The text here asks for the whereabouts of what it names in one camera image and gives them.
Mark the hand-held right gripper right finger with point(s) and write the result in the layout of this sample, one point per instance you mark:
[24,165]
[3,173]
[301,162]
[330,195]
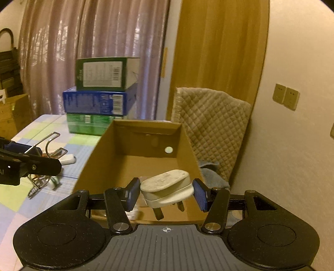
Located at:
[199,195]

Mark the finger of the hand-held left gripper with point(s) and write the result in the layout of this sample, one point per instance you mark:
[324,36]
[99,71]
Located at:
[36,151]
[41,166]

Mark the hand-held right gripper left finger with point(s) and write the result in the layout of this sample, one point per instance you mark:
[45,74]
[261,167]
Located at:
[133,195]

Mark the white plug adapter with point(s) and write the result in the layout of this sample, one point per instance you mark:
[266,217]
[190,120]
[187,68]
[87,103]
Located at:
[164,186]

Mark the cardboard box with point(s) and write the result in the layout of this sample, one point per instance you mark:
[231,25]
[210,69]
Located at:
[146,164]

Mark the grey blue cloth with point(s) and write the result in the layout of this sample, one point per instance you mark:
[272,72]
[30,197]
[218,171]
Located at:
[211,174]

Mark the white cylinder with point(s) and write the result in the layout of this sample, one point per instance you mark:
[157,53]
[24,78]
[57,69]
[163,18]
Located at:
[67,159]

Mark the checked bed sheet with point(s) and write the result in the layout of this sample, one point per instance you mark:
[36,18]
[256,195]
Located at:
[75,142]

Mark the brown cardboard carton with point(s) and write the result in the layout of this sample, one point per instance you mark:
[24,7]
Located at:
[13,112]

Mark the light green carton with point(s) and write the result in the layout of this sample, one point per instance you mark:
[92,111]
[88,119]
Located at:
[83,123]

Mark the small white object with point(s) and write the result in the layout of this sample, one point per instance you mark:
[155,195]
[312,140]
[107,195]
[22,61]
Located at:
[2,96]

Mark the beige quilted blanket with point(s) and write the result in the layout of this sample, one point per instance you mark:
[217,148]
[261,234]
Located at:
[214,122]

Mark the blue carton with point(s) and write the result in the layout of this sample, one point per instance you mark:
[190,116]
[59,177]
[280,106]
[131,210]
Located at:
[96,103]

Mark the dark storage shelf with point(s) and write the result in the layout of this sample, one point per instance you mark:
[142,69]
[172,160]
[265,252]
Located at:
[9,67]

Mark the dark green carton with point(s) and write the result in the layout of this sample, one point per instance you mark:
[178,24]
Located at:
[104,73]

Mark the pink shiny curtain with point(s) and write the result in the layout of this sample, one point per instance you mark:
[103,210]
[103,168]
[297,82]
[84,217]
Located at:
[91,34]

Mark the wooden door panel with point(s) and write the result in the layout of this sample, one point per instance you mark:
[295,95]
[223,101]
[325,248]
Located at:
[216,47]

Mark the beige wall socket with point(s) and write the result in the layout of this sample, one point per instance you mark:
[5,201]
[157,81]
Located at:
[278,93]
[291,99]

